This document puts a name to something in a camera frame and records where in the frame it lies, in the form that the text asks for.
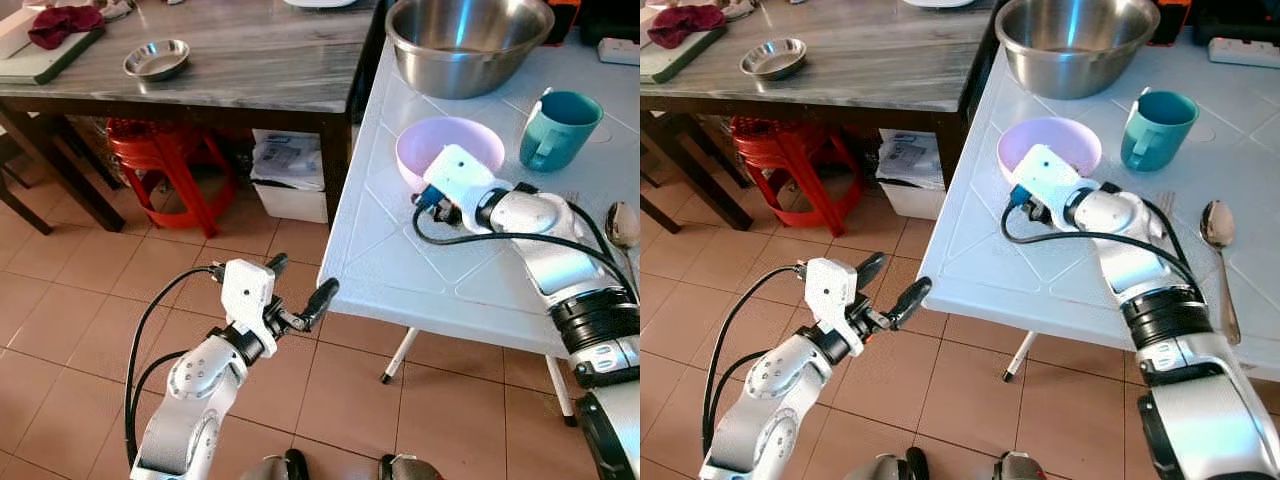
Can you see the pink plastic bowl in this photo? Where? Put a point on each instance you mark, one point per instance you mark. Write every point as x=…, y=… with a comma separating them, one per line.
x=1020, y=142
x=425, y=150

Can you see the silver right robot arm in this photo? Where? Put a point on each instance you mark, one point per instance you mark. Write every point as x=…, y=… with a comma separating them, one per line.
x=1150, y=260
x=560, y=260

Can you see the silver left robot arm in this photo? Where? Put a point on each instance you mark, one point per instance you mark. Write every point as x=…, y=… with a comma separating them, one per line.
x=765, y=400
x=195, y=400

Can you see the white storage box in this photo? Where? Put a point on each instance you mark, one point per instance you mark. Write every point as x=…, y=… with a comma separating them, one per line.
x=912, y=200
x=290, y=203

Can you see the white plastic folding table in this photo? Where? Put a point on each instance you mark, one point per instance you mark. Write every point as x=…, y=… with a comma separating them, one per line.
x=1000, y=260
x=400, y=260

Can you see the printed paper stack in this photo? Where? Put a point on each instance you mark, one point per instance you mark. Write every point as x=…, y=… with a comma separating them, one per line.
x=910, y=158
x=285, y=160

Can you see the teal plastic mug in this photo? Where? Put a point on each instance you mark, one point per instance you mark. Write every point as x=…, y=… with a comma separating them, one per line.
x=1155, y=135
x=560, y=135

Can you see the red plastic stool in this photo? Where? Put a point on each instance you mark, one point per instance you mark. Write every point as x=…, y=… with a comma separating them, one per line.
x=785, y=150
x=160, y=150

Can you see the large steel mixing bowl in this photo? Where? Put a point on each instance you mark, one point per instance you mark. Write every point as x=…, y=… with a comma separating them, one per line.
x=465, y=60
x=1075, y=60

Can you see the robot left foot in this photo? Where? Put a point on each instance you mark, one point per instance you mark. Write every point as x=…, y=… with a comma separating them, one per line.
x=275, y=468
x=885, y=467

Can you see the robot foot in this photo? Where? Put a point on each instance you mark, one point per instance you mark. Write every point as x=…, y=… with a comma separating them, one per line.
x=412, y=468
x=885, y=467
x=275, y=468
x=1018, y=467

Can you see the steel spoon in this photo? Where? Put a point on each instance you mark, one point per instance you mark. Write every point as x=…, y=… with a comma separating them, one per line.
x=1217, y=225
x=622, y=225

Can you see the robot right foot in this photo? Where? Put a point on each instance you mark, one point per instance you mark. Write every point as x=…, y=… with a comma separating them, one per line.
x=1018, y=467
x=412, y=468

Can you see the dark wooden marble-top table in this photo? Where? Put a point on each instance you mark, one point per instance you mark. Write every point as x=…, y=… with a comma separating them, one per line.
x=880, y=60
x=260, y=60

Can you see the white plate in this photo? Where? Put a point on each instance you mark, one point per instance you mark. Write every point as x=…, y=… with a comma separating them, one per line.
x=940, y=3
x=320, y=3

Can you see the orange box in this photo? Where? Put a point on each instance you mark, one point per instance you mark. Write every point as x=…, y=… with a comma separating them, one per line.
x=563, y=20
x=1172, y=20

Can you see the small steel dish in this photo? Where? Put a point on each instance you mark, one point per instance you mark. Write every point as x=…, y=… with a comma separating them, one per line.
x=157, y=62
x=773, y=60

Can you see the white power strip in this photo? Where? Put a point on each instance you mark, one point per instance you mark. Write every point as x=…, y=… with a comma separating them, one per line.
x=620, y=50
x=1245, y=52

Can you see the dark wooden chair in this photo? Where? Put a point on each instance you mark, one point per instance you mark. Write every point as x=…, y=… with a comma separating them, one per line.
x=25, y=200

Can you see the green white cutting board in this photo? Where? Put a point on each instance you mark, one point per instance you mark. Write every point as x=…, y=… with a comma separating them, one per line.
x=665, y=62
x=40, y=65

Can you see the black appliance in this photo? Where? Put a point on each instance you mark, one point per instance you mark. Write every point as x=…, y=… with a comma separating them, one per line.
x=1240, y=20

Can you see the dark red cloth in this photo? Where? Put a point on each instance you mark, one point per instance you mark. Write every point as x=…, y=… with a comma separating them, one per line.
x=65, y=25
x=685, y=24

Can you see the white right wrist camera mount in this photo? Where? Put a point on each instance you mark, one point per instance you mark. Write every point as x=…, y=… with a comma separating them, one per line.
x=460, y=180
x=1048, y=176

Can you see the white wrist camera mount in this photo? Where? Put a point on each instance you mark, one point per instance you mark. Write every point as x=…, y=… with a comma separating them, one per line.
x=246, y=290
x=1048, y=176
x=830, y=288
x=460, y=180

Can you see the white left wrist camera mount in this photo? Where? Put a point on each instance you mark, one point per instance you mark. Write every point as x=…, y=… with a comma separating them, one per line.
x=830, y=288
x=246, y=290

